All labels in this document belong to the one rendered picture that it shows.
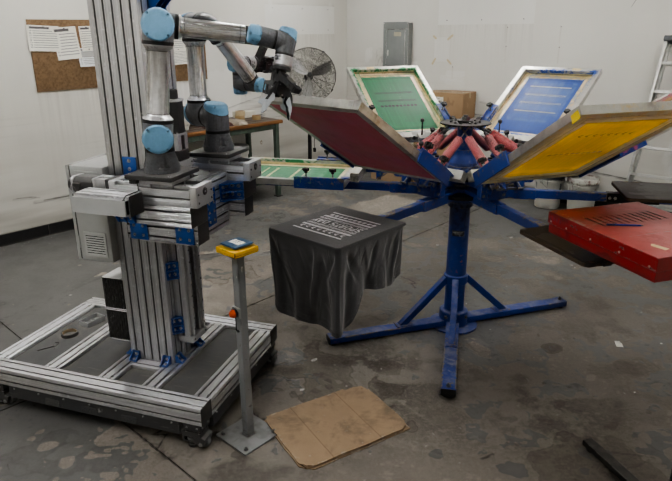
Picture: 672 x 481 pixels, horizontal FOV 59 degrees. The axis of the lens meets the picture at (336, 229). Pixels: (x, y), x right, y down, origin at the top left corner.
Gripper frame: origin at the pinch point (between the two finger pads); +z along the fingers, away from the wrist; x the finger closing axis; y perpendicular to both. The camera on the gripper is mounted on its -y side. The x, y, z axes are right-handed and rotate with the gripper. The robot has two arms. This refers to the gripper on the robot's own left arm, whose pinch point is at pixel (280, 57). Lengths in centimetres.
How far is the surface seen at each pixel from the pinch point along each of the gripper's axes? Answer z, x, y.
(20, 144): -33, -291, 120
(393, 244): -21, 106, 68
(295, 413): -63, 92, 155
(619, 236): -16, 199, 31
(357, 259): -48, 107, 68
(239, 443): -95, 88, 157
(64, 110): 10, -294, 95
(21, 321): -111, -116, 185
